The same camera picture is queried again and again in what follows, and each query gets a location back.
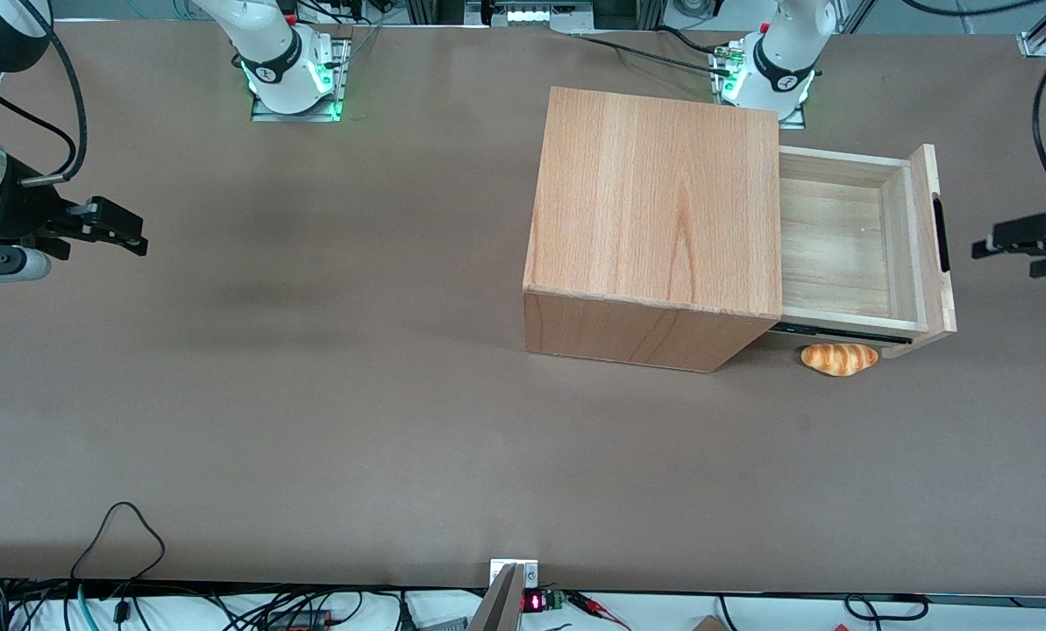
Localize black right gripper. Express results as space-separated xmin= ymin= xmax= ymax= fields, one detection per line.
xmin=0 ymin=175 xmax=149 ymax=261

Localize wooden drawer with black handle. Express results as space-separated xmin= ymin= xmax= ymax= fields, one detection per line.
xmin=768 ymin=143 xmax=959 ymax=360

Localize light wooden drawer cabinet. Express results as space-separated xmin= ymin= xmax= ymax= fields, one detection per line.
xmin=523 ymin=86 xmax=784 ymax=374

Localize striped bread roll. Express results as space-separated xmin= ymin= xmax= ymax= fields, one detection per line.
xmin=801 ymin=342 xmax=879 ymax=378

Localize red and black clip leads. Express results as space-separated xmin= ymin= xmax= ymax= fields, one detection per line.
xmin=565 ymin=591 xmax=632 ymax=631

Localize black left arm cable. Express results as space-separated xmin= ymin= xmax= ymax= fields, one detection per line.
xmin=900 ymin=0 xmax=1046 ymax=230

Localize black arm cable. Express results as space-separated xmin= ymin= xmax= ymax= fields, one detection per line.
xmin=900 ymin=0 xmax=1046 ymax=230
xmin=0 ymin=0 xmax=89 ymax=187

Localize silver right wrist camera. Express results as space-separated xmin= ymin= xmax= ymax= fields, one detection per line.
xmin=0 ymin=247 xmax=52 ymax=285

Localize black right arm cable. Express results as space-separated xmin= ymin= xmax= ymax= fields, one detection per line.
xmin=0 ymin=0 xmax=89 ymax=187

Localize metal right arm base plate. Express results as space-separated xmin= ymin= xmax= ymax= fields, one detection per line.
xmin=251 ymin=35 xmax=353 ymax=123

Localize black looped cable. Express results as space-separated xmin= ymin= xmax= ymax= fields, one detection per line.
xmin=70 ymin=501 xmax=167 ymax=581

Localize black coiled cable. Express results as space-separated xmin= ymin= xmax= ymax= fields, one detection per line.
xmin=844 ymin=593 xmax=930 ymax=622

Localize black cable by base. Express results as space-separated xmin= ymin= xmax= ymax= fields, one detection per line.
xmin=570 ymin=26 xmax=736 ymax=76

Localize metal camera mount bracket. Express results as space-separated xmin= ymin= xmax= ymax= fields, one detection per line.
xmin=468 ymin=559 xmax=541 ymax=631

